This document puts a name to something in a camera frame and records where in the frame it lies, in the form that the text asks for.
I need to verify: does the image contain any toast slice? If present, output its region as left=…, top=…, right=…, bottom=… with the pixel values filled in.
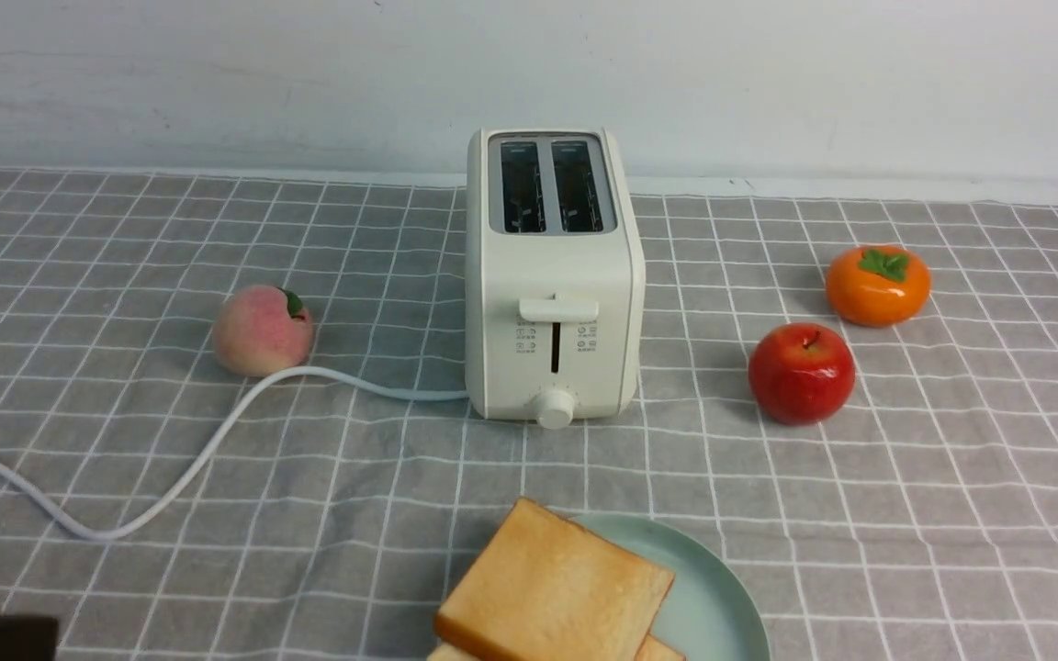
left=425, top=636, right=685, bottom=661
left=433, top=498, right=675, bottom=660

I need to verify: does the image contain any grey checked tablecloth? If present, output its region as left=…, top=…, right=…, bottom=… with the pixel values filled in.
left=0, top=169, right=1058, bottom=660

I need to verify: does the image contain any pink peach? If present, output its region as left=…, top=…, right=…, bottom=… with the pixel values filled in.
left=211, top=284, right=316, bottom=379

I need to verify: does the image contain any white two-slot toaster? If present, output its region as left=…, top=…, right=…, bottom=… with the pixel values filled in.
left=466, top=129, right=647, bottom=430

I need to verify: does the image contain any light green plate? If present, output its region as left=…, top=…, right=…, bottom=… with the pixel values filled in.
left=574, top=513, right=772, bottom=660

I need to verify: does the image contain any red apple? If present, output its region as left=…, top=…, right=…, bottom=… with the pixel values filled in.
left=748, top=322, right=856, bottom=426

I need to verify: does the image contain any orange persimmon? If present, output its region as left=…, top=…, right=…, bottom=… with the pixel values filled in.
left=826, top=244, right=932, bottom=328

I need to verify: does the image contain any white power cable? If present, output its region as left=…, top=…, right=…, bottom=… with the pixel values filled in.
left=0, top=365, right=471, bottom=541

